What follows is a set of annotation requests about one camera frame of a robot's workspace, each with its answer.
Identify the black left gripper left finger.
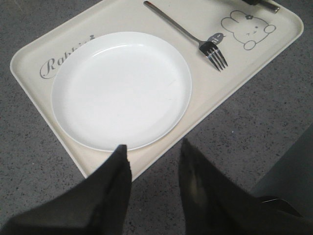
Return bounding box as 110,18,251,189
0,145,132,235

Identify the white round plate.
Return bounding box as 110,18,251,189
51,32,192,151

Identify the beige rabbit serving tray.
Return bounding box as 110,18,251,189
10,0,304,178

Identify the silver metal fork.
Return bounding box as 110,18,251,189
143,0,228,71

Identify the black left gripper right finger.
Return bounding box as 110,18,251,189
179,139,313,235

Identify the silver metal chopstick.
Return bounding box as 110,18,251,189
259,0,280,14

